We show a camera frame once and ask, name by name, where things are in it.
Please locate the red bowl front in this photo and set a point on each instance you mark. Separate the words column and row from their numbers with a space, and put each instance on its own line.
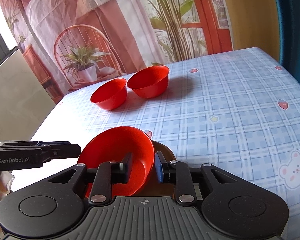
column 113, row 145

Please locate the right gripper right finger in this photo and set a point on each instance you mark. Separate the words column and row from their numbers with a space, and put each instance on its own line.
column 176, row 173

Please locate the green plate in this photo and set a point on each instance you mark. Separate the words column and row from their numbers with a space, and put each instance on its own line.
column 153, row 188

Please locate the red bowl back right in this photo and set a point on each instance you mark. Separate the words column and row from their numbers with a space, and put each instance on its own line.
column 149, row 82

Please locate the printed backdrop cloth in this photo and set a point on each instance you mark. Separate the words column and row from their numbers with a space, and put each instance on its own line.
column 71, row 44

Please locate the blue plaid tablecloth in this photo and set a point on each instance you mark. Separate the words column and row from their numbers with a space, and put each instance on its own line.
column 239, row 111

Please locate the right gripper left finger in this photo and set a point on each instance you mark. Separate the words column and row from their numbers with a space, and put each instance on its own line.
column 108, row 174

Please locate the red bowl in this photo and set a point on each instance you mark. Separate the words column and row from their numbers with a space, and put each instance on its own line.
column 110, row 95
column 149, row 82
column 113, row 145

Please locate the red bowl back left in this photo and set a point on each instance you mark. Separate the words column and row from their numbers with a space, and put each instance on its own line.
column 110, row 95

